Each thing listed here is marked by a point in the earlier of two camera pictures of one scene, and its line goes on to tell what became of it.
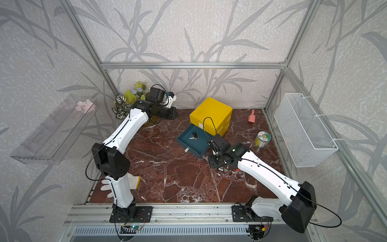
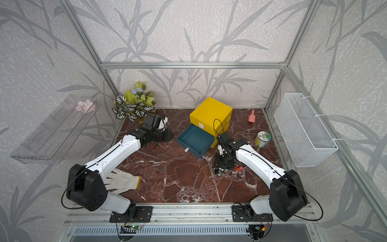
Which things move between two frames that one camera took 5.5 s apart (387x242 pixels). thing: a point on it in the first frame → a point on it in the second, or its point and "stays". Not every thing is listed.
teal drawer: (195, 139) stays
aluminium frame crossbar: (194, 65) stays
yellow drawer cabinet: (212, 116) stays
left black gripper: (172, 116) → (169, 136)
